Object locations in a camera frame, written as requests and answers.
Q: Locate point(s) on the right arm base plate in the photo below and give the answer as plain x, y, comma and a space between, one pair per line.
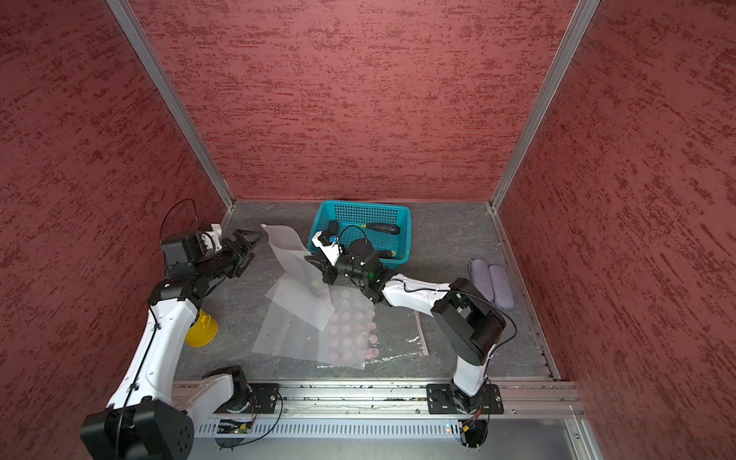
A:
449, 399

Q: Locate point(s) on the clear zip-top bag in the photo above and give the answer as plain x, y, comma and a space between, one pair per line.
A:
301, 290
286, 335

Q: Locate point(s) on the left corner aluminium post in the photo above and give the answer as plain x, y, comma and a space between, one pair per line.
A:
131, 27

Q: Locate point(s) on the aluminium front rail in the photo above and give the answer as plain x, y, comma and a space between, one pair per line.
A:
397, 410

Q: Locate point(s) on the purple roller left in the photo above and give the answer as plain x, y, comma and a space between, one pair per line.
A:
480, 274

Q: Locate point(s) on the purple roller right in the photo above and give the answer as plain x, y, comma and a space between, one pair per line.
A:
503, 291

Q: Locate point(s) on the eggplant back right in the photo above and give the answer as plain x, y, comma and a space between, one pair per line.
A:
381, 227

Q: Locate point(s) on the pink dotted zip-top bag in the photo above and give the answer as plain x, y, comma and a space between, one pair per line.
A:
348, 336

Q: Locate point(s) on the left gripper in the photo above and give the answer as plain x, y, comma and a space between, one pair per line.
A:
241, 257

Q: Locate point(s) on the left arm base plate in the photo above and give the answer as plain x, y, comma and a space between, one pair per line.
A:
257, 398

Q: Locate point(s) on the clear bag with white zipper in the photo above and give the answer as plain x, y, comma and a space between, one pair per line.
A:
397, 334

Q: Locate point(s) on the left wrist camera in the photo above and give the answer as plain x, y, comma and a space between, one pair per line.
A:
192, 247

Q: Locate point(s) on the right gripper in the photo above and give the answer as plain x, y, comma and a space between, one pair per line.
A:
332, 274

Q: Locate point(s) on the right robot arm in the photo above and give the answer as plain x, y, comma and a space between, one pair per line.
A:
472, 324

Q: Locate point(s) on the corner aluminium post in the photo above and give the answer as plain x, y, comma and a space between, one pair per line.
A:
131, 27
578, 25

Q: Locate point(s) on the eggplant leftmost in basket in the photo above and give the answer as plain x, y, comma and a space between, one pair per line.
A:
333, 228

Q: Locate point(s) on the right corner aluminium post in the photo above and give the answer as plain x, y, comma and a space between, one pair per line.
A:
578, 25

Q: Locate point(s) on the left circuit board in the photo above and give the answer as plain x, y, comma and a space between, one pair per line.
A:
234, 427

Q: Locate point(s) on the eggplant front right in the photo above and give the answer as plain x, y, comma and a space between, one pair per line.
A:
386, 254

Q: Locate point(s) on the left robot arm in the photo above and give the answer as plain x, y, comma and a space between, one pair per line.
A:
141, 420

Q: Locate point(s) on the purple roller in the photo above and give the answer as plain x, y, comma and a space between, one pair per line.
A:
503, 291
480, 274

